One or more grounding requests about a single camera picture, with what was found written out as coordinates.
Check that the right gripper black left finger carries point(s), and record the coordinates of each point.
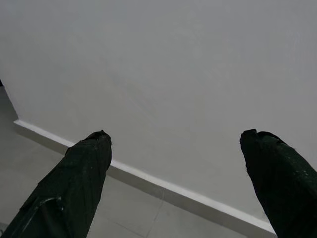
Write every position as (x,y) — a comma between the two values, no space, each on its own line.
(69,188)

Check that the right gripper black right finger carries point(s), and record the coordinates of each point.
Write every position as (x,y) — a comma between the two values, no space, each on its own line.
(284,186)

